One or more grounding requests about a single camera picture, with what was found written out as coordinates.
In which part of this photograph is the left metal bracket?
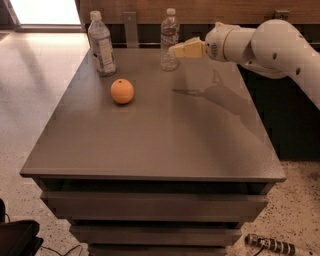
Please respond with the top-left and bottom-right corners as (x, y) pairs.
(123, 12), (139, 48)

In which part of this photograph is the right metal bracket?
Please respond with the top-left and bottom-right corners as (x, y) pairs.
(273, 10), (290, 20)

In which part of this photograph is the grey drawer cabinet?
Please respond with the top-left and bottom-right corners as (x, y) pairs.
(21, 49), (285, 256)

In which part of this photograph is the black and white power strip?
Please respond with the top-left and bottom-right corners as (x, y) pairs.
(244, 233), (313, 256)

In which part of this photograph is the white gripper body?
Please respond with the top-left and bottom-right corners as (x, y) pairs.
(205, 22), (240, 62)

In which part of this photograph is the white-label water bottle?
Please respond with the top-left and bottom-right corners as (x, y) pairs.
(88, 11), (117, 76)

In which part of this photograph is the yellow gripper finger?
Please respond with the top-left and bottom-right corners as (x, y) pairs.
(169, 40), (205, 58)
(182, 37), (202, 45)

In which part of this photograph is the black box on floor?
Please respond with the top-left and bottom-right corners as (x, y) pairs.
(0, 199), (43, 256)

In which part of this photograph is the clear red-label water bottle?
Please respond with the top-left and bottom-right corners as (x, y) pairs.
(160, 8), (180, 72)

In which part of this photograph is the metal bracket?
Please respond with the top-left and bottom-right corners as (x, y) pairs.
(273, 10), (290, 20)
(123, 12), (139, 48)

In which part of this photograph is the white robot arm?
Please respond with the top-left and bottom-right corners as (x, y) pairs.
(169, 19), (320, 109)

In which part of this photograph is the orange fruit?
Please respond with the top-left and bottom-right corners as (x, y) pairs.
(111, 79), (134, 104)

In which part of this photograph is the black cable on floor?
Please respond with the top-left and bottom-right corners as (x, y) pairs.
(40, 244), (84, 256)

